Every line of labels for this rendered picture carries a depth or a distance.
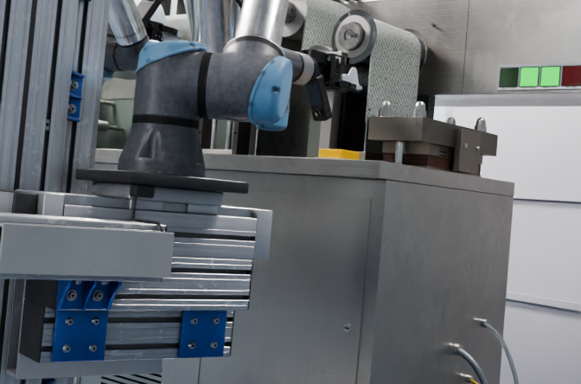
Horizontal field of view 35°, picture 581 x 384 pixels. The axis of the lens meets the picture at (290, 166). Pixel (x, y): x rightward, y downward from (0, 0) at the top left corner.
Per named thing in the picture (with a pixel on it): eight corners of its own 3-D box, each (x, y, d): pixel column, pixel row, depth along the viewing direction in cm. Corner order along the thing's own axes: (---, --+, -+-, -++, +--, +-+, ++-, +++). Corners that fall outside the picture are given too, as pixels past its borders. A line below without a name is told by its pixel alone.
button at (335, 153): (317, 158, 215) (318, 148, 215) (335, 161, 220) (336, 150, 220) (341, 159, 210) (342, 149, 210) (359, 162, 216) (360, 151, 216)
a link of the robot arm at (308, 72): (303, 81, 213) (277, 83, 218) (315, 85, 216) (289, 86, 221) (305, 50, 213) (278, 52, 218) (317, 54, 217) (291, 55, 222)
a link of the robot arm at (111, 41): (110, 75, 222) (114, 31, 222) (74, 75, 227) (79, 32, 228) (130, 80, 229) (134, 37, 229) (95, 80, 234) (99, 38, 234)
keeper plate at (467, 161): (452, 170, 236) (456, 128, 237) (471, 173, 244) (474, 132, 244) (461, 170, 235) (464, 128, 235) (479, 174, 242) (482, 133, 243)
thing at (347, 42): (339, 21, 245) (361, 21, 241) (343, 22, 247) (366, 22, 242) (335, 48, 245) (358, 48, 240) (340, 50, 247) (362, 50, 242)
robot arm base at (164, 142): (141, 172, 147) (147, 112, 148) (102, 169, 160) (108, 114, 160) (220, 180, 156) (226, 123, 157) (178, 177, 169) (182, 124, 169)
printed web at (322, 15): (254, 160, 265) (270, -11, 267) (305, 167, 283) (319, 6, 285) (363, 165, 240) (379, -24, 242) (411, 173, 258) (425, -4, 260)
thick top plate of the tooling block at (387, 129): (367, 139, 234) (369, 116, 234) (446, 154, 265) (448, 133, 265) (420, 140, 224) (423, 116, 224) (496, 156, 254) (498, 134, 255)
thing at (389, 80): (365, 122, 240) (370, 52, 241) (412, 132, 258) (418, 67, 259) (366, 122, 240) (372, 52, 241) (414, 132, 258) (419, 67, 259)
